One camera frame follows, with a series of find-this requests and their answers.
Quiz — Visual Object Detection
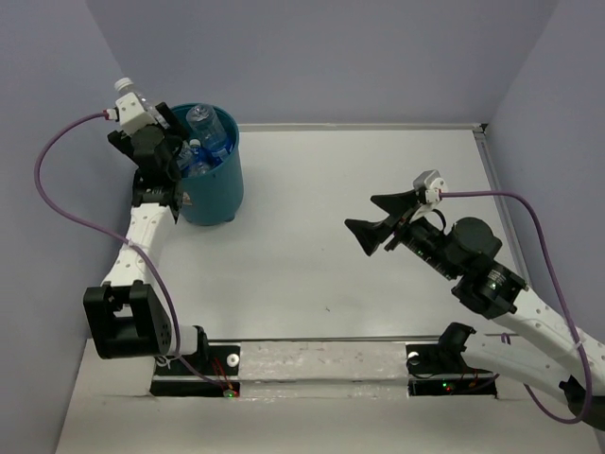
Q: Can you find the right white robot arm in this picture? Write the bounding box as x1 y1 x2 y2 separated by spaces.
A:
344 187 604 430

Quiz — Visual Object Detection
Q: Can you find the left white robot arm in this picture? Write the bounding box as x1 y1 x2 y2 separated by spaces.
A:
83 95 211 374

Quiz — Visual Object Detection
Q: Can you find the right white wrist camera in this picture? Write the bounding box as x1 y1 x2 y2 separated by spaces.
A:
410 169 448 222

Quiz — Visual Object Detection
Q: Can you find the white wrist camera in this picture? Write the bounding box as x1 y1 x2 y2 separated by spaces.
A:
105 93 156 136
410 169 448 222

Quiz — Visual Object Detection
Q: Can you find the clear bottle beige label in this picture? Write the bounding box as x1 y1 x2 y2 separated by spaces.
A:
114 78 191 172

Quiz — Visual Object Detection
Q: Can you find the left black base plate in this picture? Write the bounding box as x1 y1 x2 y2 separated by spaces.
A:
149 341 242 398

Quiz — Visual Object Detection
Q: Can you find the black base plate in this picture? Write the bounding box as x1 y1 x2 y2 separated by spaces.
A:
406 343 497 397
149 341 242 398

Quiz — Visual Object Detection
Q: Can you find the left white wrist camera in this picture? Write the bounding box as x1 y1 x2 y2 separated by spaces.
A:
105 93 156 136

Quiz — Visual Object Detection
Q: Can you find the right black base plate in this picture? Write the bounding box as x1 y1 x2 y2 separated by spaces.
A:
406 343 497 397

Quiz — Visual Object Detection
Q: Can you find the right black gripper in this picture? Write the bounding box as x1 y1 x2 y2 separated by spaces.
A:
342 188 460 280

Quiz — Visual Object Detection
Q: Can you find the teal plastic bin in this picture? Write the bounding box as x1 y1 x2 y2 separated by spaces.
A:
172 103 244 226

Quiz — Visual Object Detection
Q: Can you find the Pocari bottle white cap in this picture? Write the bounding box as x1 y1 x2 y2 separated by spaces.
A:
185 139 214 178

